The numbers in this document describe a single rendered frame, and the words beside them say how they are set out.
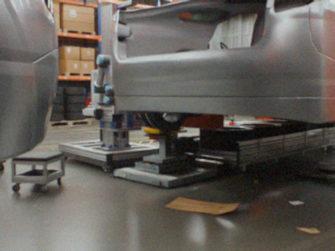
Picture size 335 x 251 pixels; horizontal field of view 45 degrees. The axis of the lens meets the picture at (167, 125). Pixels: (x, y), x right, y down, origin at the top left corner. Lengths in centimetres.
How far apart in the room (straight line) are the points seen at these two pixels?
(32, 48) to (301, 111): 174
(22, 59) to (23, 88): 8
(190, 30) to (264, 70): 196
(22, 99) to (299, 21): 176
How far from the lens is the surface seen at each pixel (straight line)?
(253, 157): 483
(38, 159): 395
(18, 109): 123
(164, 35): 405
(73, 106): 1186
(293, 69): 252
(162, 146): 454
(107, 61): 467
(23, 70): 123
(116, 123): 487
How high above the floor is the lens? 93
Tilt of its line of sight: 5 degrees down
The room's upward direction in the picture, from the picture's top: straight up
